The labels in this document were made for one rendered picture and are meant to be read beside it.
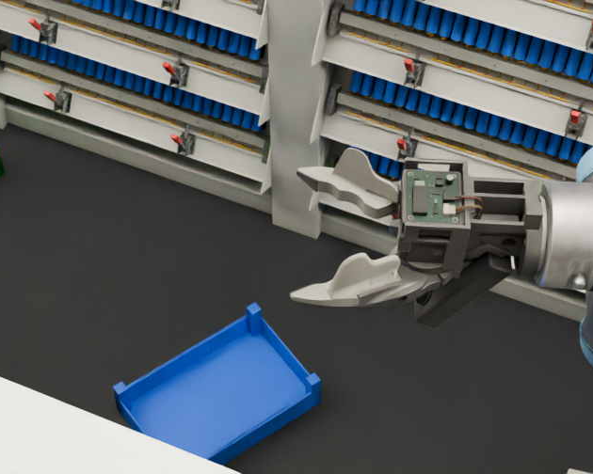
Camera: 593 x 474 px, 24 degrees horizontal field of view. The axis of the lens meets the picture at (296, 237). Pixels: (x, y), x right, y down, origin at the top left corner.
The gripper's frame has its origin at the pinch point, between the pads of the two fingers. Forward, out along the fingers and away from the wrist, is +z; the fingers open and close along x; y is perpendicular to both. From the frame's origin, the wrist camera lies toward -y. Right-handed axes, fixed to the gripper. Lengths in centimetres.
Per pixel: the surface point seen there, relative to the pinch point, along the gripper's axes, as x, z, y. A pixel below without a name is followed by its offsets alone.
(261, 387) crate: -53, 6, -119
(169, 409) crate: -48, 21, -120
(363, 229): -86, -12, -114
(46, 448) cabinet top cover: 50, 7, 56
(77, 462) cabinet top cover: 50, 6, 57
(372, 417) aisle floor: -48, -14, -119
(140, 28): -102, 30, -80
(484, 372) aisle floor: -58, -34, -119
